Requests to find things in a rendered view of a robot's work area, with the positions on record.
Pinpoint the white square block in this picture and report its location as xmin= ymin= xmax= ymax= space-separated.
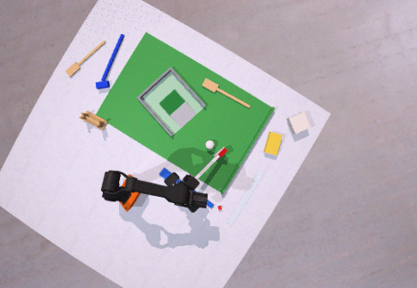
xmin=287 ymin=112 xmax=310 ymax=134

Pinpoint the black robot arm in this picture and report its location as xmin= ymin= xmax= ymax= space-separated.
xmin=101 ymin=170 xmax=208 ymax=208

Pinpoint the yellow rectangular block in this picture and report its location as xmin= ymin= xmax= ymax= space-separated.
xmin=264 ymin=131 xmax=283 ymax=156

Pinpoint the green flat mat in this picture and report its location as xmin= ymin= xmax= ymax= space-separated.
xmin=96 ymin=32 xmax=271 ymax=192

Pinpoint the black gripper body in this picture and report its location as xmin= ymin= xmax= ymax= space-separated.
xmin=164 ymin=172 xmax=199 ymax=213

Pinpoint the white ball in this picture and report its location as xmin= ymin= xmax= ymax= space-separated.
xmin=206 ymin=140 xmax=215 ymax=149

